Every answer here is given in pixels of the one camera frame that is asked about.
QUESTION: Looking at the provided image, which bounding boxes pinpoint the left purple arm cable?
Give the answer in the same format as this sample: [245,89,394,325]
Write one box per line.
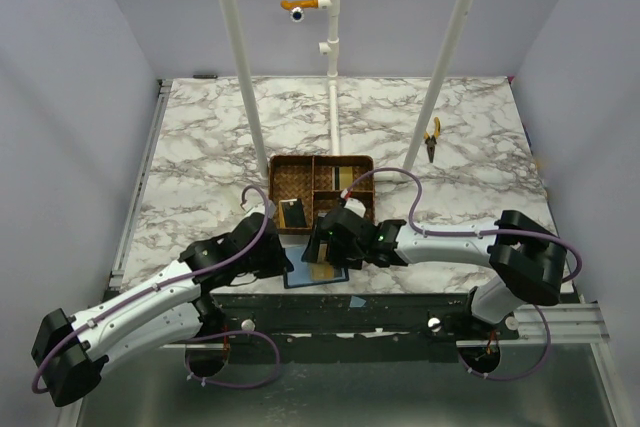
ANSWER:
[31,185,279,394]

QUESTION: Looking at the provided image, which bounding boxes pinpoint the yellow handled pliers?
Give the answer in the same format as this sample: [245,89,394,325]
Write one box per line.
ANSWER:
[424,117,441,163]

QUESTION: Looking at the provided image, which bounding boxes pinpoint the white slanted pipe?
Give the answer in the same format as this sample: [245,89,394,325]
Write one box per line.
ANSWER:
[218,0,268,177]
[402,0,474,171]

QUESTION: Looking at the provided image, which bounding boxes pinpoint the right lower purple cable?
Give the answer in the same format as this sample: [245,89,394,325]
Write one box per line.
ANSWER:
[464,304,554,382]

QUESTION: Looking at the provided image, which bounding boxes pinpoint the black VIP credit card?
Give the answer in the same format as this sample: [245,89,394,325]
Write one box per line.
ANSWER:
[279,198,307,229]

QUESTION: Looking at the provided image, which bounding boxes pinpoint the small blue white ball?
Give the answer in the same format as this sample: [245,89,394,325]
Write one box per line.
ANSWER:
[290,7,304,23]

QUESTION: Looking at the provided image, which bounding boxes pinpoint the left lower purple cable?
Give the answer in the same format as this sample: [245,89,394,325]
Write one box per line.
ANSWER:
[177,329,282,389]

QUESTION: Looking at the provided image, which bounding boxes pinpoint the woven brown divided tray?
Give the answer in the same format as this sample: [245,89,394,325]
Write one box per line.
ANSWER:
[269,155,374,235]

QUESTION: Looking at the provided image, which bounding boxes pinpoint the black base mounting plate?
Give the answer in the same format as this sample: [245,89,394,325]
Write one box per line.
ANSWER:
[168,293,518,364]

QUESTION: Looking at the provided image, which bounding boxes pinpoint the aluminium rail frame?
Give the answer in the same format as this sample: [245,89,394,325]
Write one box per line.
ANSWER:
[109,77,609,344]

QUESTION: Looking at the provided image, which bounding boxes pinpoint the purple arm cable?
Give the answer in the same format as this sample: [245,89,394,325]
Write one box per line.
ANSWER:
[340,167,584,283]
[31,185,279,394]

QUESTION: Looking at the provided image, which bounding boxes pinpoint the right white slanted pipe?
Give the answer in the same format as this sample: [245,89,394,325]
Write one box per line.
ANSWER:
[402,0,474,171]

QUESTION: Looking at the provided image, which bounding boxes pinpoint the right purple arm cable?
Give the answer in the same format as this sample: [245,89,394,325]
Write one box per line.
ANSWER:
[340,167,584,283]

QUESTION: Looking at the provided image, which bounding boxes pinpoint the orange hook peg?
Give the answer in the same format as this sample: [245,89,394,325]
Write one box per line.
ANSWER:
[280,0,319,11]

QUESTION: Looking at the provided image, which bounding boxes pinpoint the centre white pipe stand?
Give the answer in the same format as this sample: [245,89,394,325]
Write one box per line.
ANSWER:
[318,0,341,156]

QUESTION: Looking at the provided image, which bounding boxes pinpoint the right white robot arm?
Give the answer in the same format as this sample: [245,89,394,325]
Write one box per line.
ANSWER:
[301,206,568,339]

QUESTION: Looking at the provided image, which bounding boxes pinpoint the blue leather card holder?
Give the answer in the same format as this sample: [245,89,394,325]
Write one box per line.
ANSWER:
[283,246,349,289]

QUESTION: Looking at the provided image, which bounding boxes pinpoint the left white slanted pipe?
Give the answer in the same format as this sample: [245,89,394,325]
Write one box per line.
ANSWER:
[218,0,268,177]

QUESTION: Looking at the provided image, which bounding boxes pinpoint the gold credit card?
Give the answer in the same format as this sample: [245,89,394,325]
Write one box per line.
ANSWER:
[331,166,355,190]
[310,243,337,282]

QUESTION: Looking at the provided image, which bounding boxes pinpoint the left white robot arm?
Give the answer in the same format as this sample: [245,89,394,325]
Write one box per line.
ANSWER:
[31,210,293,407]

